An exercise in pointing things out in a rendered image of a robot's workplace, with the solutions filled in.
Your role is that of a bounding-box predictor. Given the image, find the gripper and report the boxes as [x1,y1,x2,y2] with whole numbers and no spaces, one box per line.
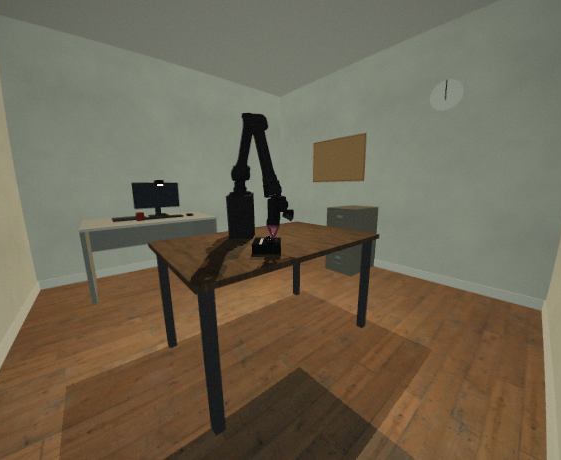
[266,209,280,238]

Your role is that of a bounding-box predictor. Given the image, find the black lighting desk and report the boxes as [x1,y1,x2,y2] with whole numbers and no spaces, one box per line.
[252,235,281,255]

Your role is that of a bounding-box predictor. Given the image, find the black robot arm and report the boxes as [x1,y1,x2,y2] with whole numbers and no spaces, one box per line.
[230,113,294,221]

